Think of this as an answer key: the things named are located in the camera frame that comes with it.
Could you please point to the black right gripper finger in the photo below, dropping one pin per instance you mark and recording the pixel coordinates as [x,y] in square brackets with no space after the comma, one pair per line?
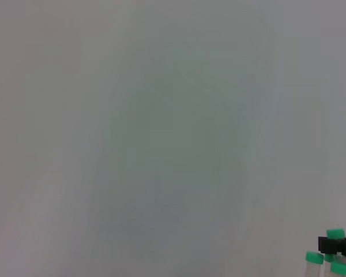
[331,246]

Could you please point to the green-capped clear test tube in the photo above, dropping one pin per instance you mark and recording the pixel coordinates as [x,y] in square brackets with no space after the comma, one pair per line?
[329,257]
[340,268]
[336,233]
[314,256]

